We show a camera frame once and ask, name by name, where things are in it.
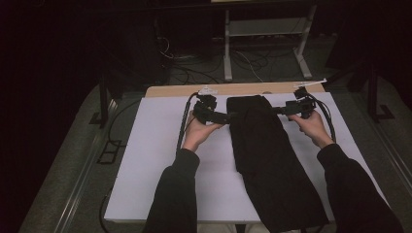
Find person's left leg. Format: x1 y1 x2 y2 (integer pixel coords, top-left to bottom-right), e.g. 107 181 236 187
197 222 236 233

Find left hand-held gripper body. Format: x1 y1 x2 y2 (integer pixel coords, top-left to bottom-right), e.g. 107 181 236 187
192 84 231 126

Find person's right hand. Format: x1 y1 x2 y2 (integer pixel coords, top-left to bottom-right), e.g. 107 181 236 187
287 110 335 150

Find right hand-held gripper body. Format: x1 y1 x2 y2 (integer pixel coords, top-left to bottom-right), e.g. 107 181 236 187
285 78 328 120

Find white metal stand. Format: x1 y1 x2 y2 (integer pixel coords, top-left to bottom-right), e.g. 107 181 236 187
223 4 318 83

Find metal floor rail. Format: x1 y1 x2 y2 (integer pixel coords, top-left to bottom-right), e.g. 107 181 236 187
52 96 115 233
362 119 412 195

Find person's right leg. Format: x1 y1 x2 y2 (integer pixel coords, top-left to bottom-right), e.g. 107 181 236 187
246 223 270 233

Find black floor cable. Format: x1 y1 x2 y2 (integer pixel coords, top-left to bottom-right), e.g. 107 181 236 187
107 98 143 145
166 61 223 85
97 185 115 233

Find person's left hand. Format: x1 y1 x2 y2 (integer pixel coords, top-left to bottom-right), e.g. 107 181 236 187
182 110 224 153

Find black metal stand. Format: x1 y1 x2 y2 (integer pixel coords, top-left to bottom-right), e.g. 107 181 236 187
324 61 395 124
88 72 115 129

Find black pants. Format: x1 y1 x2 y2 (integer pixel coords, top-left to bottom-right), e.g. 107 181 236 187
225 94 330 233

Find person's leg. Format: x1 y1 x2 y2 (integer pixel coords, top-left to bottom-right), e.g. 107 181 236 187
197 222 236 233
246 223 270 233

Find white floor cable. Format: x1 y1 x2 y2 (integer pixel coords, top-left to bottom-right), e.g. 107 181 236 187
238 50 265 83

